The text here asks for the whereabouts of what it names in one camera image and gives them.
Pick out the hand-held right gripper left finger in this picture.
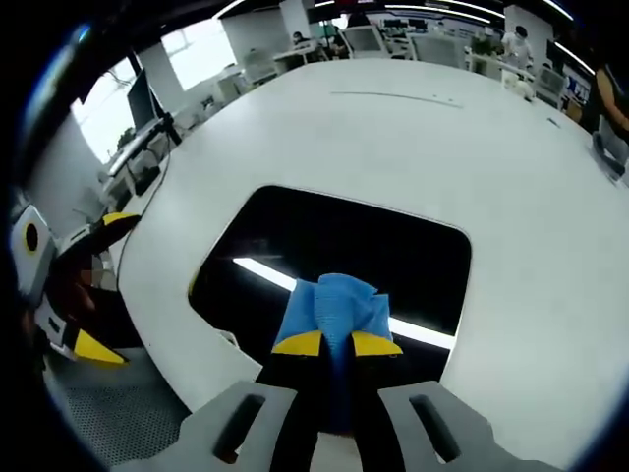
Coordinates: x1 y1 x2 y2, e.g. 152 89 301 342
111 329 329 472

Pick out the white office desk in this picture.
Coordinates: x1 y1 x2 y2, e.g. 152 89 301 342
272 43 320 75

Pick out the blue cleaning cloth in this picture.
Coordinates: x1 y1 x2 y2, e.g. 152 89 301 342
273 272 395 437

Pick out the black tablet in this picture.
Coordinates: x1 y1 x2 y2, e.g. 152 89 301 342
187 184 474 390

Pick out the black computer monitor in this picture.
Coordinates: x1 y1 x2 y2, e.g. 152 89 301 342
126 68 166 130

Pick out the person's left hand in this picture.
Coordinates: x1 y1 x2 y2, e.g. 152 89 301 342
48 267 99 328

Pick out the dark grey object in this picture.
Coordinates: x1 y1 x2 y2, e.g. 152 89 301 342
591 130 629 184

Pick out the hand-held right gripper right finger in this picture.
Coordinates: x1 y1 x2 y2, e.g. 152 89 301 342
348 329 567 472

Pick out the grey mesh office chair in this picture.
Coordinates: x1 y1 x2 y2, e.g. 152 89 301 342
42 346 194 469

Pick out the white mesh office chair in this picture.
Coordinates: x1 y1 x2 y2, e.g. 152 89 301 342
343 27 384 60
243 48 277 86
410 33 463 69
535 66 566 107

